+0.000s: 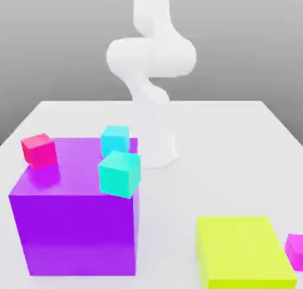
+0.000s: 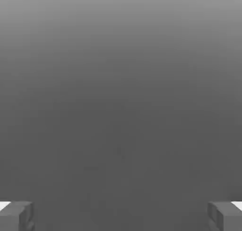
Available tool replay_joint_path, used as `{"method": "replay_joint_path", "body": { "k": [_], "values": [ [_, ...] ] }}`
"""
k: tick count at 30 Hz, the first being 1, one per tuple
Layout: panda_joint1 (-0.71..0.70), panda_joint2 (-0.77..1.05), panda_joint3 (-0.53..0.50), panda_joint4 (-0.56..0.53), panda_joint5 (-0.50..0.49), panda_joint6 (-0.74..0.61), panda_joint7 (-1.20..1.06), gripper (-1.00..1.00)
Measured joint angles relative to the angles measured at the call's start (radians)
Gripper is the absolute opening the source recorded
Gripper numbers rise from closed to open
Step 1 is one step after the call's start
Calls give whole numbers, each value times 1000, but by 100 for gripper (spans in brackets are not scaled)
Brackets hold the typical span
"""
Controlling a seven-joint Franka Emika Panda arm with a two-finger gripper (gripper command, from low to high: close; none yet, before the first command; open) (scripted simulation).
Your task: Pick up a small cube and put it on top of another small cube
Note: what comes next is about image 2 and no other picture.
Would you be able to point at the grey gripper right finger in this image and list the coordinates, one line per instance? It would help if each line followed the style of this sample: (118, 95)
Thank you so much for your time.
(226, 215)

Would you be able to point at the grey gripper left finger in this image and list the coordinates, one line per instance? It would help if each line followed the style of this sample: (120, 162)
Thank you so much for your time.
(13, 215)

